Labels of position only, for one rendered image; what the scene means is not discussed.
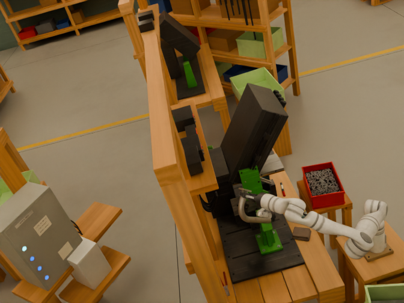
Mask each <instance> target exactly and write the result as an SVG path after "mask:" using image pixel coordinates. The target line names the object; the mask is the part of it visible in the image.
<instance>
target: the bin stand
mask: <svg viewBox="0 0 404 303"><path fill-rule="evenodd" d="M297 187H298V189H299V197H300V199H301V200H303V201H304V202H305V204H306V208H305V210H306V212H307V213H309V212H310V211H314V212H316V213H318V214H323V213H328V219H330V220H332V221H334V222H336V212H335V210H338V209H341V213H342V224H343V225H346V226H348V227H352V209H353V207H352V202H351V200H350V198H349V197H348V196H347V194H346V193H345V194H344V200H345V204H344V205H339V206H332V207H326V208H321V209H314V210H313V209H312V206H311V203H310V199H309V196H308V193H307V190H306V187H305V183H304V180H300V181H297ZM317 233H318V235H319V237H320V239H321V241H322V243H323V245H324V246H325V240H324V234H323V233H319V232H318V231H317ZM336 238H337V235H333V234H329V242H330V247H331V248H332V249H336V248H337V243H336V242H335V239H336Z"/></svg>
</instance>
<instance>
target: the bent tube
mask: <svg viewBox="0 0 404 303"><path fill-rule="evenodd" d="M239 189H240V190H242V192H245V193H248V192H252V191H250V190H247V189H243V188H239ZM245 200H246V198H243V197H241V196H240V199H239V204H238V212H239V216H240V217H241V219H242V220H243V221H245V222H251V223H268V224H269V223H271V219H268V218H262V217H251V216H246V214H245V211H244V205H245Z"/></svg>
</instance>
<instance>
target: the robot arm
mask: <svg viewBox="0 0 404 303"><path fill-rule="evenodd" d="M239 196H241V197H243V198H246V199H247V200H250V201H252V202H255V203H256V205H257V207H259V208H261V209H260V210H258V211H257V213H256V215H257V216H259V217H262V218H268V219H270V218H272V214H271V212H270V211H272V212H275V213H279V214H283V213H285V214H284V217H285V218H286V219H287V220H288V221H289V222H294V223H297V224H302V225H306V226H307V227H310V228H312V229H313V230H316V231H318V232H319V233H323V234H333V235H340V236H346V237H349V239H348V240H347V241H346V242H345V244H344V250H345V252H346V254H347V255H348V256H349V257H350V258H352V259H361V258H362V257H364V256H365V255H366V254H367V253H368V252H369V251H371V252H373V253H381V252H383V251H384V249H385V248H386V247H387V235H386V234H385V223H384V219H385V217H386V215H387V212H388V206H387V204H386V203H385V202H383V201H377V200H367V201H366V202H365V205H364V214H365V215H364V216H362V217H361V219H360V220H359V221H358V223H357V226H356V227H355V228H352V227H348V226H346V225H343V224H339V223H337V222H334V221H332V220H330V219H328V218H326V217H324V216H322V215H320V214H318V213H316V212H314V211H311V212H309V213H308V214H307V216H306V217H305V218H303V219H302V218H301V217H302V215H303V212H304V210H305V208H306V204H305V202H304V201H303V200H301V199H298V198H280V197H276V196H274V195H271V194H267V193H265V192H261V193H259V194H258V195H257V194H252V193H245V192H241V191H240V193H239Z"/></svg>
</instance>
